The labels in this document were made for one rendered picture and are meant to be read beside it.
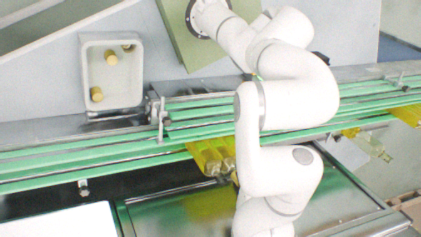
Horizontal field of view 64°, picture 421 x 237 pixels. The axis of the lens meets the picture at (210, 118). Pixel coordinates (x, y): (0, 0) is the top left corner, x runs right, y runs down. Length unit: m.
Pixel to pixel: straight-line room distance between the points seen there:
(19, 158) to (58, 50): 0.33
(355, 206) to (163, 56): 0.88
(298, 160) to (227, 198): 0.62
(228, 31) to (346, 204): 0.80
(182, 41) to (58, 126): 0.46
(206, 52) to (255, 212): 0.60
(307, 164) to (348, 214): 0.77
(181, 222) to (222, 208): 0.14
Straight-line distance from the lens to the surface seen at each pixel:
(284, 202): 0.64
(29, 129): 1.15
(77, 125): 1.14
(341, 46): 1.63
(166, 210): 1.11
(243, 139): 0.55
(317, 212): 1.29
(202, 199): 1.16
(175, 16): 1.05
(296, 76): 0.61
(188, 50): 1.10
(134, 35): 1.08
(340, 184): 1.45
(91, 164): 1.13
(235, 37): 0.85
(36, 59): 1.12
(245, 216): 0.73
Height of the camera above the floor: 1.78
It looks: 47 degrees down
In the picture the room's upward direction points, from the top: 142 degrees clockwise
